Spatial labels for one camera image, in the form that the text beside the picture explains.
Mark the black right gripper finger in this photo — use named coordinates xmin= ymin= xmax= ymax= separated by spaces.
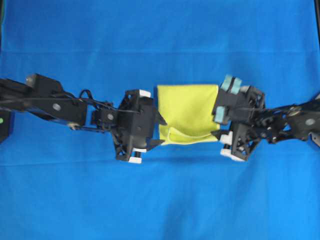
xmin=211 ymin=129 xmax=225 ymax=141

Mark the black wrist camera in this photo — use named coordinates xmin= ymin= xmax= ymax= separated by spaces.
xmin=212 ymin=74 xmax=266 ymax=125
xmin=117 ymin=94 xmax=156 ymax=139

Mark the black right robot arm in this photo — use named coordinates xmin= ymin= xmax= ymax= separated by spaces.
xmin=211 ymin=96 xmax=320 ymax=162

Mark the blue table cloth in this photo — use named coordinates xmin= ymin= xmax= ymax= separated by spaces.
xmin=0 ymin=0 xmax=320 ymax=240

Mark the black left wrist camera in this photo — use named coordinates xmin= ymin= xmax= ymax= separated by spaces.
xmin=117 ymin=94 xmax=156 ymax=139

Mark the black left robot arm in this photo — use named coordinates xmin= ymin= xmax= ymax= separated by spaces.
xmin=0 ymin=73 xmax=167 ymax=164

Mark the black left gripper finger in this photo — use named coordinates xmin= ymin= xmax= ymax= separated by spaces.
xmin=146 ymin=139 xmax=165 ymax=152
xmin=154 ymin=109 xmax=168 ymax=126

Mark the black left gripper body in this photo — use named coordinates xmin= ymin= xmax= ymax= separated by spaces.
xmin=113 ymin=89 xmax=156 ymax=164

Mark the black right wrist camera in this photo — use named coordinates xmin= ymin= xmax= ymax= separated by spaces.
xmin=212 ymin=74 xmax=266 ymax=125

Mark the yellow-green towel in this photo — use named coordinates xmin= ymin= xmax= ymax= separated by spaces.
xmin=157 ymin=84 xmax=220 ymax=146

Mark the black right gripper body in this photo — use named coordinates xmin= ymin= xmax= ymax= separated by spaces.
xmin=219 ymin=123 xmax=262 ymax=162

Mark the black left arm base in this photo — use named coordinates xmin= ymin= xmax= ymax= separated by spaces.
xmin=0 ymin=110 xmax=15 ymax=143

